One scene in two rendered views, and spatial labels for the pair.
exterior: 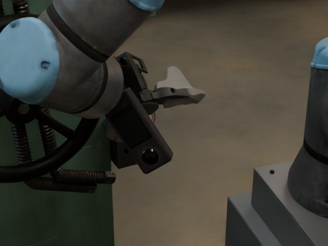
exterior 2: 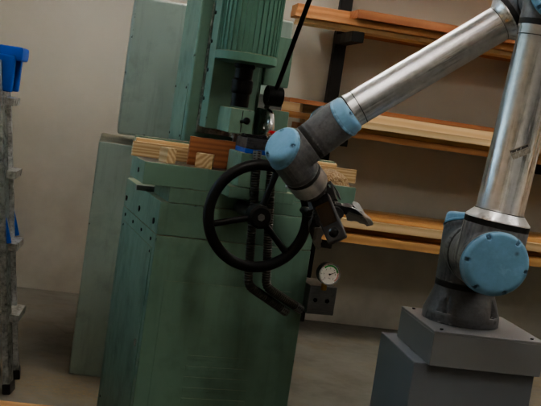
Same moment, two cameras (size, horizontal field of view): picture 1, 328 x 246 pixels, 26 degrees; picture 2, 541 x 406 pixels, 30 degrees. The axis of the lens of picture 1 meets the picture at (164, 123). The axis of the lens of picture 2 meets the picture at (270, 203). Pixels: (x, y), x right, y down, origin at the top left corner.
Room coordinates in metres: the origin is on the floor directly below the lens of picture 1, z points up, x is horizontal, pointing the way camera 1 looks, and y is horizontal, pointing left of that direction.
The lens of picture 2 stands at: (-1.52, -0.18, 1.09)
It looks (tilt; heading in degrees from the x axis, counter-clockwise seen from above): 5 degrees down; 9
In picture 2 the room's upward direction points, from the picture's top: 8 degrees clockwise
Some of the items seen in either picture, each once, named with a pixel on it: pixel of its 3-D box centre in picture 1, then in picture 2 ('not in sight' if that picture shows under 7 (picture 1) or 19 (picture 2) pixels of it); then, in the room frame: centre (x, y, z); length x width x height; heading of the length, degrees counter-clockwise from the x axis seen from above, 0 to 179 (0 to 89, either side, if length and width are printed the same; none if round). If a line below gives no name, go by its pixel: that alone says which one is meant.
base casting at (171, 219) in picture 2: not in sight; (212, 211); (1.41, 0.43, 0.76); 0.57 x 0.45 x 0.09; 26
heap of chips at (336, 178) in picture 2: not in sight; (330, 176); (1.34, 0.10, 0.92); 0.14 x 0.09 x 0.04; 26
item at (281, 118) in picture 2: not in sight; (270, 129); (1.54, 0.32, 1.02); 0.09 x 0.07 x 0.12; 116
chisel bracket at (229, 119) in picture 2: not in sight; (235, 122); (1.32, 0.39, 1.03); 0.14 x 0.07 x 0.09; 26
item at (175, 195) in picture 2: not in sight; (231, 197); (1.25, 0.35, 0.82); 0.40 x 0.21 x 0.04; 116
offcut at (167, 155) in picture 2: not in sight; (167, 155); (1.10, 0.51, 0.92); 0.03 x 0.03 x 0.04; 55
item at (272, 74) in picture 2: not in sight; (275, 61); (1.56, 0.34, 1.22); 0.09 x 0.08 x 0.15; 26
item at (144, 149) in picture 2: not in sight; (247, 163); (1.32, 0.34, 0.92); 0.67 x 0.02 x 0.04; 116
